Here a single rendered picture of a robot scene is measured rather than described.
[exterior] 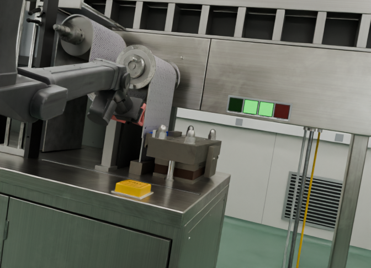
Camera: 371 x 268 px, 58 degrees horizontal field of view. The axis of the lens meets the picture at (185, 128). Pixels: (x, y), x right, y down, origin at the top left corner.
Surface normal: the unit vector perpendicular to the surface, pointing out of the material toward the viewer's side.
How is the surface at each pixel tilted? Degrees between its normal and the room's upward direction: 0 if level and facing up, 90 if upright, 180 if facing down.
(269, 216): 90
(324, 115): 90
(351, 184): 90
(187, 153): 90
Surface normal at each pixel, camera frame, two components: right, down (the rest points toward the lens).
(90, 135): -0.29, 0.00
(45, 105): 0.95, 0.32
